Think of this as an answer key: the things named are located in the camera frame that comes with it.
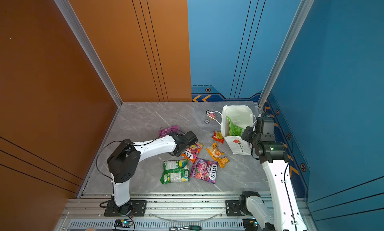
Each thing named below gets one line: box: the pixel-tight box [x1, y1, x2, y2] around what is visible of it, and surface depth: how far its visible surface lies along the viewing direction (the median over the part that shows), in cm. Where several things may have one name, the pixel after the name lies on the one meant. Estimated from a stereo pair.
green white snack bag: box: [160, 159, 190, 185], surface depth 85 cm
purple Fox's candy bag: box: [190, 157, 218, 184], surface depth 84 cm
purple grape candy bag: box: [158, 125, 179, 137], surface depth 98 cm
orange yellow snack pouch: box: [206, 142, 230, 169], surface depth 93 cm
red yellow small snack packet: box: [211, 131, 224, 144], surface depth 99 cm
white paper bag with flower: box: [220, 105, 254, 156], surface depth 84 cm
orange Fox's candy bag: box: [181, 142, 205, 164], surface depth 91 cm
